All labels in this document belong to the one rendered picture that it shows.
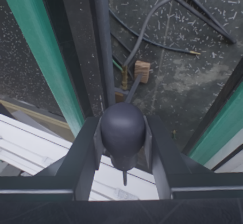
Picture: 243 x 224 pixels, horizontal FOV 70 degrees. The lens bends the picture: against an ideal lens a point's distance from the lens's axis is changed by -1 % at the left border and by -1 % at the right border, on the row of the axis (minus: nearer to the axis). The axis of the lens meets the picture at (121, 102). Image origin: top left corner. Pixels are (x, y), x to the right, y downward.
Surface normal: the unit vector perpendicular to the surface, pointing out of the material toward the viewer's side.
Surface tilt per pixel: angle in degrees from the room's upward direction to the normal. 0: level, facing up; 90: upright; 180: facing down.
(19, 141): 90
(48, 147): 90
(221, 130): 0
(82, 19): 0
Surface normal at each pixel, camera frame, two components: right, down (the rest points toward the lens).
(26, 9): -0.37, 0.74
